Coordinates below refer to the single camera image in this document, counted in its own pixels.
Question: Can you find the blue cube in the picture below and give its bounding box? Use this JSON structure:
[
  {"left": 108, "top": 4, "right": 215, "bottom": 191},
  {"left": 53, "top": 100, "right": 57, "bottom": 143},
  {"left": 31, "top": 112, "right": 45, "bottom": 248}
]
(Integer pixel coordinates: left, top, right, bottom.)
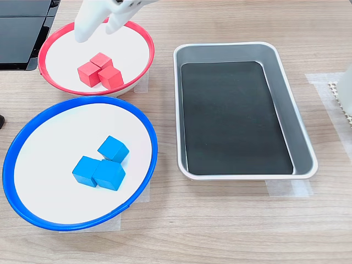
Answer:
[
  {"left": 92, "top": 159, "right": 127, "bottom": 192},
  {"left": 71, "top": 155, "right": 101, "bottom": 188},
  {"left": 97, "top": 135, "right": 130, "bottom": 164}
]

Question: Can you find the red cube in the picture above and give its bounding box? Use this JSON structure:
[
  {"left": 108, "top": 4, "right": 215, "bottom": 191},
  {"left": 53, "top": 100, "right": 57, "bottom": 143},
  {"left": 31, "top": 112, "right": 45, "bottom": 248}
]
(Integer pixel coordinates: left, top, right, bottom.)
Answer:
[
  {"left": 77, "top": 61, "right": 102, "bottom": 89},
  {"left": 89, "top": 52, "right": 114, "bottom": 69},
  {"left": 97, "top": 65, "right": 124, "bottom": 90}
]

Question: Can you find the black glossy panel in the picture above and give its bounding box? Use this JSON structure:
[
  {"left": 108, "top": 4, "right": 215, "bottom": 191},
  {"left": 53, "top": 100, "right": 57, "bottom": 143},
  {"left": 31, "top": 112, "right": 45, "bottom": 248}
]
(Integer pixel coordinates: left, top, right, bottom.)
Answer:
[
  {"left": 0, "top": 15, "right": 56, "bottom": 72},
  {"left": 0, "top": 0, "right": 62, "bottom": 18}
]

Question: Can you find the steel tray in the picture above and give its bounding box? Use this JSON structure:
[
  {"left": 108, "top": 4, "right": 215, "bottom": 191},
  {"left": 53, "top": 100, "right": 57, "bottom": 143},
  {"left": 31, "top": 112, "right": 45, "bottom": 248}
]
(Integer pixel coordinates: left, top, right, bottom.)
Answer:
[{"left": 173, "top": 41, "right": 319, "bottom": 182}]

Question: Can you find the clear tape strip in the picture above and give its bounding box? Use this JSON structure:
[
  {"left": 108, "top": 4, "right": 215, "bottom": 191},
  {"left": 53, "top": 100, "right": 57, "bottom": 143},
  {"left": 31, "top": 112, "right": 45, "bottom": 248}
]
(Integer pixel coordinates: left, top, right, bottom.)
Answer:
[
  {"left": 133, "top": 68, "right": 150, "bottom": 93},
  {"left": 265, "top": 180, "right": 314, "bottom": 197},
  {"left": 305, "top": 71, "right": 352, "bottom": 160},
  {"left": 131, "top": 180, "right": 151, "bottom": 204}
]

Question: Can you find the red-rimmed white plate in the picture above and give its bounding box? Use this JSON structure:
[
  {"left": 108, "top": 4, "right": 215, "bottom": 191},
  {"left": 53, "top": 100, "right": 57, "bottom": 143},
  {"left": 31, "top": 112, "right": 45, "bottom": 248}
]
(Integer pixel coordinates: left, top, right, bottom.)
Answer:
[{"left": 37, "top": 16, "right": 156, "bottom": 97}]

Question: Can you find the black mat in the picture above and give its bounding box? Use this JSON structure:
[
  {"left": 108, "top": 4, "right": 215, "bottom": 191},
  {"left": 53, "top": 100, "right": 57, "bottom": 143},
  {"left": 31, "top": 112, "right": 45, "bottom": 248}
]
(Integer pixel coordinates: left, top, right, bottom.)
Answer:
[{"left": 180, "top": 60, "right": 294, "bottom": 176}]

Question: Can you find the blue-rimmed white plate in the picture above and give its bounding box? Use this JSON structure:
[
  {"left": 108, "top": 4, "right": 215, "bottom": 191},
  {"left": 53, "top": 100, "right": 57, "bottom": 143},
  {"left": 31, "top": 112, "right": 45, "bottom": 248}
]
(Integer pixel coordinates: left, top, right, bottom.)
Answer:
[{"left": 2, "top": 95, "right": 159, "bottom": 232}]

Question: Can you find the pale perforated plate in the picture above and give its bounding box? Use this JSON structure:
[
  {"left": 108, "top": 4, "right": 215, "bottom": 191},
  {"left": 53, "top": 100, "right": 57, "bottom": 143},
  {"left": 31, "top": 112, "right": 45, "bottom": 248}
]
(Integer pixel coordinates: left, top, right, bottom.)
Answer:
[{"left": 327, "top": 80, "right": 352, "bottom": 129}]

